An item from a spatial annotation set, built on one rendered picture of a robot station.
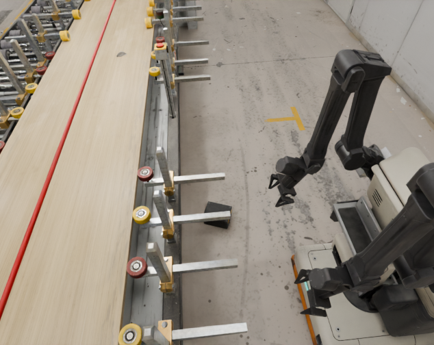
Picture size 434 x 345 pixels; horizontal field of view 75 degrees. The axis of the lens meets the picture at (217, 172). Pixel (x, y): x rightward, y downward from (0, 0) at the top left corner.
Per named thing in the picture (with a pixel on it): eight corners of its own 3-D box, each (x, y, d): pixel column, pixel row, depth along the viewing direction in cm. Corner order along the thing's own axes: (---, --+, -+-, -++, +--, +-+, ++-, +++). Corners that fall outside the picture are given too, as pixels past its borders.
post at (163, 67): (176, 113, 209) (166, 55, 174) (176, 118, 206) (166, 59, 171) (170, 113, 209) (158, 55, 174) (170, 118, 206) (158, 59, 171)
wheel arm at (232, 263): (236, 261, 125) (237, 257, 122) (237, 268, 123) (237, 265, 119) (137, 271, 123) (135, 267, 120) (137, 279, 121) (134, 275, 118)
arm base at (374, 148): (391, 166, 105) (376, 144, 112) (380, 159, 101) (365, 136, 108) (369, 179, 110) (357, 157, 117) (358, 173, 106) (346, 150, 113)
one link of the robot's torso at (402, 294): (372, 255, 151) (392, 233, 132) (398, 312, 132) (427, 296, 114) (322, 260, 150) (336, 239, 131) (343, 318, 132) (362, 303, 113)
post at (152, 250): (176, 287, 132) (156, 240, 95) (176, 295, 129) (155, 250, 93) (168, 287, 131) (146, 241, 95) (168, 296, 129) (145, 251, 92)
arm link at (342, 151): (374, 158, 104) (367, 148, 108) (358, 148, 99) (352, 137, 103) (352, 172, 110) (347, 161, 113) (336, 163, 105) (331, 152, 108)
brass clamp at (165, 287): (174, 260, 126) (173, 255, 122) (174, 291, 117) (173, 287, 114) (161, 261, 126) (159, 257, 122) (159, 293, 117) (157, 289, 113)
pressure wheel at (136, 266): (135, 288, 119) (129, 278, 111) (131, 271, 124) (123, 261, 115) (154, 279, 122) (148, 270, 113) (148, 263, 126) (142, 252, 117)
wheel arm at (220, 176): (224, 176, 158) (224, 171, 155) (224, 181, 156) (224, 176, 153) (146, 183, 156) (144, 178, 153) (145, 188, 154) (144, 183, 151)
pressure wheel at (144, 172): (148, 193, 151) (143, 179, 142) (139, 185, 155) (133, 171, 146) (159, 184, 155) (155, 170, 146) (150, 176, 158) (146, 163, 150)
